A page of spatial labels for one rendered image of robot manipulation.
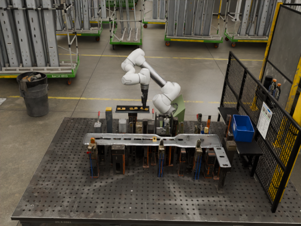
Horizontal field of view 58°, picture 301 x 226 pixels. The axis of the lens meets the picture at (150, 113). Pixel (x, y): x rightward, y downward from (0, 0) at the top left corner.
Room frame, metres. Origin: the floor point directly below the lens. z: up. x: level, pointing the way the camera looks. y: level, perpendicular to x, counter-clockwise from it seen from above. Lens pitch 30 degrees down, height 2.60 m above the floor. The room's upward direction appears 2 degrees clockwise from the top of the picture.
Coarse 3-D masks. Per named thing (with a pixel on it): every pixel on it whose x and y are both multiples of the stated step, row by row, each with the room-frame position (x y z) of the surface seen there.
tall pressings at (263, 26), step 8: (248, 0) 9.60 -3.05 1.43; (256, 0) 9.69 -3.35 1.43; (264, 0) 9.69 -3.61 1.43; (272, 0) 9.89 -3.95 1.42; (280, 0) 9.44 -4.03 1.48; (288, 0) 9.45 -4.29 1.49; (248, 8) 9.58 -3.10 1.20; (256, 8) 9.64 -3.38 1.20; (264, 8) 9.61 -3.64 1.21; (272, 8) 9.69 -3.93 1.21; (248, 16) 9.57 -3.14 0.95; (264, 16) 9.60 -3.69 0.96; (272, 16) 9.45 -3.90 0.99; (240, 24) 9.85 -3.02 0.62; (248, 24) 9.87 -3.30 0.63; (256, 24) 9.88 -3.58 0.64; (264, 24) 9.59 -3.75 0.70; (240, 32) 9.58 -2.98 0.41; (248, 32) 9.62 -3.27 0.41; (256, 32) 9.81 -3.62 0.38; (264, 32) 9.81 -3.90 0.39
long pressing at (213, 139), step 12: (84, 144) 2.15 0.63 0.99; (108, 144) 2.15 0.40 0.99; (132, 144) 2.16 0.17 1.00; (144, 144) 2.17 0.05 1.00; (156, 144) 2.18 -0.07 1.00; (168, 144) 2.19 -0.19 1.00; (180, 144) 2.19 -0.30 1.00; (192, 144) 2.19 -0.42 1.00; (204, 144) 2.20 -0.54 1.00; (216, 144) 2.21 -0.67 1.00
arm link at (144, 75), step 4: (144, 68) 2.61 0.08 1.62; (140, 72) 2.58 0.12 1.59; (144, 72) 2.55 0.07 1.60; (148, 72) 2.57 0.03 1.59; (140, 76) 2.54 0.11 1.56; (144, 76) 2.54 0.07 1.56; (148, 76) 2.56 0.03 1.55; (140, 80) 2.52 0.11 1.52; (144, 80) 2.54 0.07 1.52; (148, 80) 2.56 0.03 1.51; (144, 84) 2.55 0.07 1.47
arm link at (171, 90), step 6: (138, 48) 3.19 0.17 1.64; (132, 54) 3.12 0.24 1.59; (138, 54) 3.12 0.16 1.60; (144, 54) 3.17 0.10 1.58; (132, 60) 3.08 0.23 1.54; (138, 60) 3.09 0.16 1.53; (144, 60) 3.12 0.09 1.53; (138, 66) 3.13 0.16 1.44; (144, 66) 3.10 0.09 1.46; (150, 66) 3.13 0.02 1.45; (150, 72) 3.08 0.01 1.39; (156, 72) 3.11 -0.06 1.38; (156, 78) 3.07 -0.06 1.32; (162, 78) 3.09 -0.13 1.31; (162, 84) 3.06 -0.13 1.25; (168, 84) 3.05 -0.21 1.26; (174, 84) 3.08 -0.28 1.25; (162, 90) 3.04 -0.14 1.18; (168, 90) 3.01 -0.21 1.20; (174, 90) 3.03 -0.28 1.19; (168, 96) 2.99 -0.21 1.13; (174, 96) 3.01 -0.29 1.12
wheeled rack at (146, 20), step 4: (144, 0) 12.37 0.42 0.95; (148, 0) 12.37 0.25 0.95; (152, 0) 12.37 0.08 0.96; (144, 4) 12.38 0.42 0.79; (144, 8) 12.38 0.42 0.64; (144, 12) 12.27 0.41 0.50; (144, 16) 12.15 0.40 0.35; (144, 20) 11.51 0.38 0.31; (148, 20) 11.54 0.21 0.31; (152, 20) 11.74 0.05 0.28; (156, 20) 11.76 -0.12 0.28; (160, 20) 11.76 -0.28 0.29; (164, 20) 11.76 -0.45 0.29; (144, 24) 11.51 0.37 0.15; (184, 24) 11.40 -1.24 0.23; (184, 28) 11.51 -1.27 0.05
